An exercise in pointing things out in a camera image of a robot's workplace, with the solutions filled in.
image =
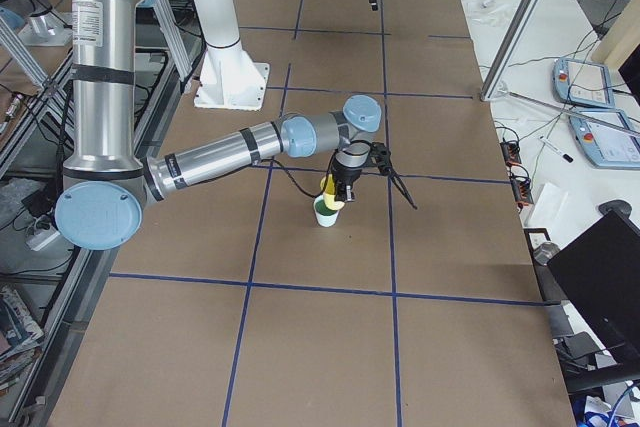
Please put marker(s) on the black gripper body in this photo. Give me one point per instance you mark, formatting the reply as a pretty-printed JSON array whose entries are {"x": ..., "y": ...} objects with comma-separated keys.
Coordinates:
[{"x": 345, "y": 176}]

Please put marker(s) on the yellow plastic cup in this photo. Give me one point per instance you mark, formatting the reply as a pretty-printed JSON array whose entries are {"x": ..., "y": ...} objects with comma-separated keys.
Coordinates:
[{"x": 332, "y": 201}]

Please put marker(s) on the green plastic cup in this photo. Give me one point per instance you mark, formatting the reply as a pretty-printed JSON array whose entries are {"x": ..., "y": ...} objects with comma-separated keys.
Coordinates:
[{"x": 325, "y": 216}]

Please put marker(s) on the stack of books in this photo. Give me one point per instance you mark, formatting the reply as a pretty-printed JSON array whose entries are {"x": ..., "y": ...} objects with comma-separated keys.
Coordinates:
[{"x": 21, "y": 337}]

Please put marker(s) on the clear plastic bag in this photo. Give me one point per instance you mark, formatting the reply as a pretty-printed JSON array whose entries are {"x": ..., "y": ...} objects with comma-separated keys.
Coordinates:
[{"x": 495, "y": 13}]

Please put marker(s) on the orange black connector strip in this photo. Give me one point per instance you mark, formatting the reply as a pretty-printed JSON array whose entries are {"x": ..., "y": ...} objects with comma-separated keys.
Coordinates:
[{"x": 519, "y": 177}]

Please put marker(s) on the black marker pen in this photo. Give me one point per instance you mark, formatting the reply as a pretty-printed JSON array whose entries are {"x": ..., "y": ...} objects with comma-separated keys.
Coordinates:
[{"x": 564, "y": 155}]

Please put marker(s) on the teach pendant far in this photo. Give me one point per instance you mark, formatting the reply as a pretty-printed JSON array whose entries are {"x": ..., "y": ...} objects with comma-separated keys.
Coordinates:
[{"x": 583, "y": 83}]

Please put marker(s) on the teach pendant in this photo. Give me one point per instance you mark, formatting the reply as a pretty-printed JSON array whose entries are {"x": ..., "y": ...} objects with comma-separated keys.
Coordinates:
[
  {"x": 583, "y": 83},
  {"x": 606, "y": 137}
]

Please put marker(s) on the black monitor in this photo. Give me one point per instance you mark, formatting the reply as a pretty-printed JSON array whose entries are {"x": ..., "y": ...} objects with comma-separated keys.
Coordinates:
[{"x": 599, "y": 273}]

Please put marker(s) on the teach pendant near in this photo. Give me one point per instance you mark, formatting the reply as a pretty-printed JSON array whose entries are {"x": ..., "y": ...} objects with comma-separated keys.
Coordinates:
[{"x": 606, "y": 137}]

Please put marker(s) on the aluminium frame post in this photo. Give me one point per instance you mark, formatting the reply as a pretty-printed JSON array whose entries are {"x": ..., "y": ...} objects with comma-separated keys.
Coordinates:
[{"x": 507, "y": 48}]

